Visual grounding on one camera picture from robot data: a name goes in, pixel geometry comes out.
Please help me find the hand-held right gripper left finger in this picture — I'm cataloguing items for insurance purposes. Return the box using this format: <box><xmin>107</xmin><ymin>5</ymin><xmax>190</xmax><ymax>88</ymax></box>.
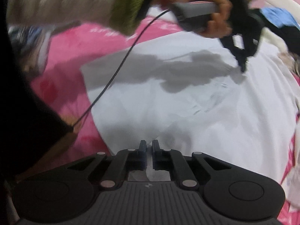
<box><xmin>68</xmin><ymin>140</ymin><xmax>148</xmax><ymax>191</ymax></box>

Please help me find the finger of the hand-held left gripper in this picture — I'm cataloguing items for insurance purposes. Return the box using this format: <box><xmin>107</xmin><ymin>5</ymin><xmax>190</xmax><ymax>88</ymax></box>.
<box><xmin>242</xmin><ymin>35</ymin><xmax>258</xmax><ymax>73</ymax></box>
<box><xmin>219</xmin><ymin>36</ymin><xmax>243</xmax><ymax>72</ymax></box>

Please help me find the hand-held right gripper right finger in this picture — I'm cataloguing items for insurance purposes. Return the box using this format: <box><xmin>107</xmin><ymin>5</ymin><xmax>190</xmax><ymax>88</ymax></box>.
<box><xmin>152</xmin><ymin>139</ymin><xmax>231</xmax><ymax>191</ymax></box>

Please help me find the white button shirt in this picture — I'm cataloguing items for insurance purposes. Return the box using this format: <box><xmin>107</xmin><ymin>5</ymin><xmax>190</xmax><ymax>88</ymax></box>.
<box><xmin>81</xmin><ymin>30</ymin><xmax>300</xmax><ymax>183</ymax></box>

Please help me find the person's left forearm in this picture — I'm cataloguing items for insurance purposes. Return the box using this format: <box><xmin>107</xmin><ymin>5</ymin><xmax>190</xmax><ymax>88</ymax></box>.
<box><xmin>7</xmin><ymin>0</ymin><xmax>164</xmax><ymax>37</ymax></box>

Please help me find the cream garment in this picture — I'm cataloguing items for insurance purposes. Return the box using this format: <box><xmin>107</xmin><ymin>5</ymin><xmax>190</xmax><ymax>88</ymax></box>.
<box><xmin>262</xmin><ymin>28</ymin><xmax>291</xmax><ymax>52</ymax></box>

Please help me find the black garment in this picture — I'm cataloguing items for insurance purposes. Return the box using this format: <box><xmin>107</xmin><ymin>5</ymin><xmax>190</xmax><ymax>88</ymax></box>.
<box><xmin>258</xmin><ymin>8</ymin><xmax>300</xmax><ymax>52</ymax></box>

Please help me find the blue shirt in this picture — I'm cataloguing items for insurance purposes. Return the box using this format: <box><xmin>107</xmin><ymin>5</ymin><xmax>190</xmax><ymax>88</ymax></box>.
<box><xmin>260</xmin><ymin>6</ymin><xmax>300</xmax><ymax>30</ymax></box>

